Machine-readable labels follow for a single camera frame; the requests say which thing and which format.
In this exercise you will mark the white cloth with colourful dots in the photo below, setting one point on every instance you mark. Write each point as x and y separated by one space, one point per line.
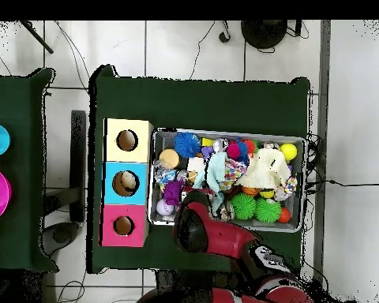
233 172

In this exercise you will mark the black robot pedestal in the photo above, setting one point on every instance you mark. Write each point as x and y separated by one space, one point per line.
177 279

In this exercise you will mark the purple spiky monster toy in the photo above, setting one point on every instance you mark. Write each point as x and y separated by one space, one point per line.
173 192

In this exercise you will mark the orange smooth ball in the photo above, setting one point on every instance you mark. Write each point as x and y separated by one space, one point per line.
285 216

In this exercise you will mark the mint green waffle cloth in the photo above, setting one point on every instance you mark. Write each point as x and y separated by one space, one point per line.
215 172

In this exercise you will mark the tan toy burger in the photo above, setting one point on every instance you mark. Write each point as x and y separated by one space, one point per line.
169 158

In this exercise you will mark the yellow smooth ball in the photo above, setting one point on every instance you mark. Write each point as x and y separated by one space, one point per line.
288 151

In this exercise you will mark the blue spiky rubber ball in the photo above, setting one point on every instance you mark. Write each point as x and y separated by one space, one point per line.
187 144

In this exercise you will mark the grey round stand foot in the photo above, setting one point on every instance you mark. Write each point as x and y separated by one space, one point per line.
61 235

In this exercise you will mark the black round stand base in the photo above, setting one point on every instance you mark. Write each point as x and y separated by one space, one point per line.
263 34

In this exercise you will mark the black slanted rod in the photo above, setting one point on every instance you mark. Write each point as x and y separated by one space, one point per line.
38 37

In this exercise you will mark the crushed clear plastic bottle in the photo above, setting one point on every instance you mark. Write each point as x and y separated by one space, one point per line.
164 176

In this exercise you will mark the wooden box with three holes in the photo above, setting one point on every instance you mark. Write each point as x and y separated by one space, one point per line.
142 151

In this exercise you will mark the black upright stand bar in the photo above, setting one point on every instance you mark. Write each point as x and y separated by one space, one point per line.
78 157

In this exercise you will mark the cream waffle cloth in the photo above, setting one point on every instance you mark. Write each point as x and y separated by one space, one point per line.
265 170

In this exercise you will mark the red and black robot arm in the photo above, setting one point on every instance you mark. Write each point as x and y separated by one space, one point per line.
227 236

